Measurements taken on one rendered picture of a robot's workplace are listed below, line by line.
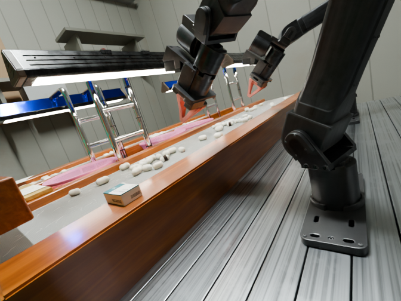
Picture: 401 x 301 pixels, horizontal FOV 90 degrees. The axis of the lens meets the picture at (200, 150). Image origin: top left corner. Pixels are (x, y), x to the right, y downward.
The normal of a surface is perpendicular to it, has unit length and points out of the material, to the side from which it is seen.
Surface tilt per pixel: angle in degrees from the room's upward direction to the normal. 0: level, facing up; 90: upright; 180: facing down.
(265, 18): 90
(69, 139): 90
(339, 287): 0
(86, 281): 90
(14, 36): 90
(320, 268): 0
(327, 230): 0
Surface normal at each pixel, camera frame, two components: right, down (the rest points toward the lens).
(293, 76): -0.57, 0.34
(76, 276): 0.76, -0.07
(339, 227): -0.28, -0.94
